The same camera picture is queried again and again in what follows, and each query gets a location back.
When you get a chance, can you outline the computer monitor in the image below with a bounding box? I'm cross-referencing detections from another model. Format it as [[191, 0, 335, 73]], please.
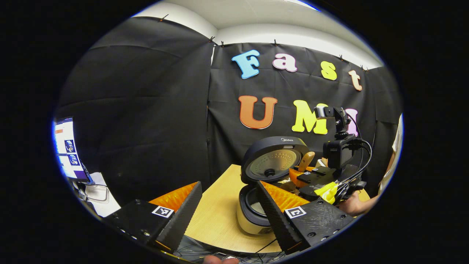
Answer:
[[53, 117, 90, 181]]

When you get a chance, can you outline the black backdrop cloth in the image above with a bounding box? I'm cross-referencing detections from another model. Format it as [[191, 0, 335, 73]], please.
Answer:
[[55, 16, 403, 206]]

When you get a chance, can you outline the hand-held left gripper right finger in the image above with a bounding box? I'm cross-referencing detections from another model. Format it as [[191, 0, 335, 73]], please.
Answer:
[[256, 181, 355, 255]]

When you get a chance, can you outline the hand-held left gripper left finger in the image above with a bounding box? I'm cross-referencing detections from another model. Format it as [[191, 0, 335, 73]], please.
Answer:
[[104, 181, 203, 253]]

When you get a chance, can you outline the white side table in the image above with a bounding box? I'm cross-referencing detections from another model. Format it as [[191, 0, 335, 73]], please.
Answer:
[[78, 172, 121, 217]]

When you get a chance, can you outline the dark grey rice cooker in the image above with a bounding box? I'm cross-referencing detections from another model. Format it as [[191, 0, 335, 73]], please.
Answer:
[[236, 136, 311, 235]]

